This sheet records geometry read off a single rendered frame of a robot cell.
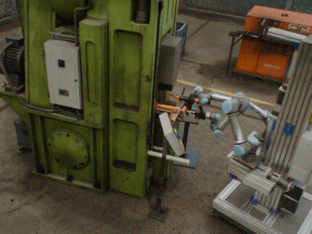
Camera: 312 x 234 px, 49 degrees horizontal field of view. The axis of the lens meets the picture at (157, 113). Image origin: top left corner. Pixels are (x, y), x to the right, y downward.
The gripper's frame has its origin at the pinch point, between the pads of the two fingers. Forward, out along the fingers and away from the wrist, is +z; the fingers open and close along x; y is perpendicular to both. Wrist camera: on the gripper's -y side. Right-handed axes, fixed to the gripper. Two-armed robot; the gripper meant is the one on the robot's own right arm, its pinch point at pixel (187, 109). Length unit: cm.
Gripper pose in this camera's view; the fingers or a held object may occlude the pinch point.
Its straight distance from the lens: 369.7
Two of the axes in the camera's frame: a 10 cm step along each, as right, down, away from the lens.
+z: -9.6, -1.8, 2.2
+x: 2.8, -4.9, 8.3
